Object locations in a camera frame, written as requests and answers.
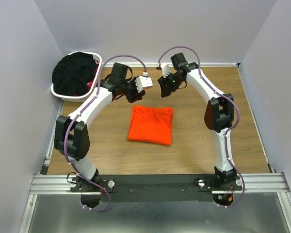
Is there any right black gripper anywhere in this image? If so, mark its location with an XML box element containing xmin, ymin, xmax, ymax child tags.
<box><xmin>157</xmin><ymin>72</ymin><xmax>184</xmax><ymax>98</ymax></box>

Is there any orange t-shirt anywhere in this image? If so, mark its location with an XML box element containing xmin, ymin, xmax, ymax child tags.
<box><xmin>128</xmin><ymin>105</ymin><xmax>174</xmax><ymax>146</ymax></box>

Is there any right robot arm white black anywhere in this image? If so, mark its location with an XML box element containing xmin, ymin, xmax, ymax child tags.
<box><xmin>157</xmin><ymin>53</ymin><xmax>237</xmax><ymax>190</ymax></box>

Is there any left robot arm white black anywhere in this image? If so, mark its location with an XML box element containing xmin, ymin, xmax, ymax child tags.
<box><xmin>54</xmin><ymin>63</ymin><xmax>153</xmax><ymax>193</ymax></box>

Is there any pink garment in basket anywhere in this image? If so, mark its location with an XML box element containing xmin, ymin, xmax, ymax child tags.
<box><xmin>73</xmin><ymin>59</ymin><xmax>99</xmax><ymax>96</ymax></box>

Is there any black garment in basket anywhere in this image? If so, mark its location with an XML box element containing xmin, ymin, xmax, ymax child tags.
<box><xmin>52</xmin><ymin>52</ymin><xmax>98</xmax><ymax>96</ymax></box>

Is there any white laundry basket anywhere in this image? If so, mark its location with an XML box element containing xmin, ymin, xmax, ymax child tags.
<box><xmin>50</xmin><ymin>51</ymin><xmax>102</xmax><ymax>102</ymax></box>

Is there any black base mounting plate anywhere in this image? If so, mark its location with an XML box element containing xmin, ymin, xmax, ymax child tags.
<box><xmin>66</xmin><ymin>174</ymin><xmax>242</xmax><ymax>208</ymax></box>

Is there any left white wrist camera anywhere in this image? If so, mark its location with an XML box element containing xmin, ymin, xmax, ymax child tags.
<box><xmin>135</xmin><ymin>71</ymin><xmax>153</xmax><ymax>93</ymax></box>

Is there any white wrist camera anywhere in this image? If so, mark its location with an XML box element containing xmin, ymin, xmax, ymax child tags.
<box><xmin>135</xmin><ymin>71</ymin><xmax>153</xmax><ymax>93</ymax></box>
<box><xmin>156</xmin><ymin>62</ymin><xmax>171</xmax><ymax>78</ymax></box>

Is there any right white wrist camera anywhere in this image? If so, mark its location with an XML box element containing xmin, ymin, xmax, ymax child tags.
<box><xmin>156</xmin><ymin>62</ymin><xmax>171</xmax><ymax>78</ymax></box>

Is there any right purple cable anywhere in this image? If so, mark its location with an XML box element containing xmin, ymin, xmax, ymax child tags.
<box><xmin>157</xmin><ymin>46</ymin><xmax>246</xmax><ymax>209</ymax></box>

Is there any aluminium rail frame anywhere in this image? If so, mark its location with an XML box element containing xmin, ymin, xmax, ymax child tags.
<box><xmin>20</xmin><ymin>67</ymin><xmax>291</xmax><ymax>233</ymax></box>

